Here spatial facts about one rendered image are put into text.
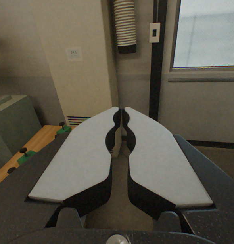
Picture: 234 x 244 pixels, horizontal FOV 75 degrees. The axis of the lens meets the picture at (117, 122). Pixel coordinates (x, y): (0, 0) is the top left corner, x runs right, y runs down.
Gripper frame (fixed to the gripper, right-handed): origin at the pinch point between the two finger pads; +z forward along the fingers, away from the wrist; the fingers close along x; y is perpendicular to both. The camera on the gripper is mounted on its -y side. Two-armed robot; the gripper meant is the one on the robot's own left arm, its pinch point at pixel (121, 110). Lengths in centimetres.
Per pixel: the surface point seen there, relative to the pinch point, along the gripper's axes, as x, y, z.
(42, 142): -64, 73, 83
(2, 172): -78, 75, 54
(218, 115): 97, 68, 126
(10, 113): -109, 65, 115
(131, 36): 6, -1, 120
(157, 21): 25, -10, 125
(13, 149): -109, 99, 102
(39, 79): -94, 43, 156
